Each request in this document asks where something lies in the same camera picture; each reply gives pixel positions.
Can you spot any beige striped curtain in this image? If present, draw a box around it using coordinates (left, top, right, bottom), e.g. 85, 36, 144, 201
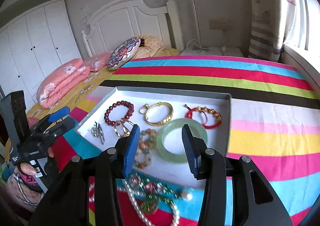
248, 0, 309, 62

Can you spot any dark red bead bracelet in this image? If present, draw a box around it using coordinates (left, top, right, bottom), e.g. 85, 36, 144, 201
103, 100, 135, 127

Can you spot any beige plush pillow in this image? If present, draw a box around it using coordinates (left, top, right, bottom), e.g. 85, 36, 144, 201
133, 35, 165, 59

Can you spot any gold hoop keyring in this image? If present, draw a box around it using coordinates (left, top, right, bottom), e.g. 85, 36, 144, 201
114, 119, 134, 138

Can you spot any white jewelry tray box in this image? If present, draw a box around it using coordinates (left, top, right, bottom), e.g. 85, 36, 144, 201
75, 86, 231, 189

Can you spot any white wardrobe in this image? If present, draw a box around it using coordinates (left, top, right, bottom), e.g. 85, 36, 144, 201
0, 0, 81, 109

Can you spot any silver filigree brooch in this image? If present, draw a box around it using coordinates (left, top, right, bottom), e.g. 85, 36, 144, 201
91, 122, 105, 145

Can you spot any white wooden headboard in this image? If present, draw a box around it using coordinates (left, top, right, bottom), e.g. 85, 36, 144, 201
82, 0, 185, 57

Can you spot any left hand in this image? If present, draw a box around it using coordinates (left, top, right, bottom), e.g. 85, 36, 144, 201
20, 147, 54, 176

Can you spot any rainbow striped bedspread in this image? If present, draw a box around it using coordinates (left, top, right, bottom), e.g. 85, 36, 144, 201
49, 54, 320, 226

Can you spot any gold bangle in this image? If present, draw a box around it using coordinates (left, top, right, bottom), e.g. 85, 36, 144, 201
139, 102, 174, 127

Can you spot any green jade bangle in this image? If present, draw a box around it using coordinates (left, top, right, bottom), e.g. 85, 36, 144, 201
156, 118, 208, 164

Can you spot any pearl necklace with pendant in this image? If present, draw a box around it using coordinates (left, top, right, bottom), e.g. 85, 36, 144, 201
88, 172, 193, 226

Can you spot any pink folded quilt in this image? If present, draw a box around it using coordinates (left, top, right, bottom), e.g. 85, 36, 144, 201
36, 58, 91, 109

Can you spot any pink pillow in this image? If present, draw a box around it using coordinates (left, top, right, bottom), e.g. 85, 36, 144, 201
83, 52, 112, 72

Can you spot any red gold charm bracelet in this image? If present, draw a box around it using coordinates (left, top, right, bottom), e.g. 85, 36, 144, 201
183, 104, 222, 130

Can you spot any multicolour stone bead bracelet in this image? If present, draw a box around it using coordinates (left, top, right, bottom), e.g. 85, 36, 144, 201
133, 128, 158, 169

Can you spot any round patterned cushion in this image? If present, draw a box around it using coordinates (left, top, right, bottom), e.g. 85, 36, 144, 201
107, 37, 142, 70

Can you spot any white bedside table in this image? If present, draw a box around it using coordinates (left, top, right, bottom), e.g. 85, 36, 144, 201
181, 46, 244, 57

